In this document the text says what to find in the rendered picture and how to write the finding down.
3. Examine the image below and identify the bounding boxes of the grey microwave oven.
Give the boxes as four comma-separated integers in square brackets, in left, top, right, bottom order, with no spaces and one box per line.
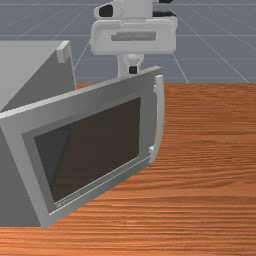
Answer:
[0,39,166,230]

